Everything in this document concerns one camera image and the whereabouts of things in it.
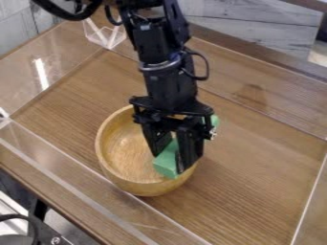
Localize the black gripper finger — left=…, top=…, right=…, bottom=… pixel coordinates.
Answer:
left=174, top=127, right=204, bottom=174
left=141, top=123, right=172, bottom=157

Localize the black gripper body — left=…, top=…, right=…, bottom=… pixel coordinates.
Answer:
left=129, top=97, right=217, bottom=140

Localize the green rectangular block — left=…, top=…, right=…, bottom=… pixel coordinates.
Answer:
left=153, top=114, right=220, bottom=179

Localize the brown wooden bowl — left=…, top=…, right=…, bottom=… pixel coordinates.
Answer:
left=94, top=105, right=197, bottom=196

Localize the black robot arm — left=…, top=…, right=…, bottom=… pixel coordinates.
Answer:
left=114, top=0, right=218, bottom=179

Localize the black metal table leg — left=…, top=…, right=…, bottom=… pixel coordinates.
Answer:
left=27, top=198, right=49, bottom=221

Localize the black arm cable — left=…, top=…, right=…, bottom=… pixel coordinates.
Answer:
left=180, top=47, right=210, bottom=81

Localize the clear acrylic corner bracket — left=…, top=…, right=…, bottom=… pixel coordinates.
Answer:
left=81, top=18, right=126, bottom=50

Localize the black cable under table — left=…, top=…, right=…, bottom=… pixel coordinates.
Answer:
left=0, top=213, right=39, bottom=245

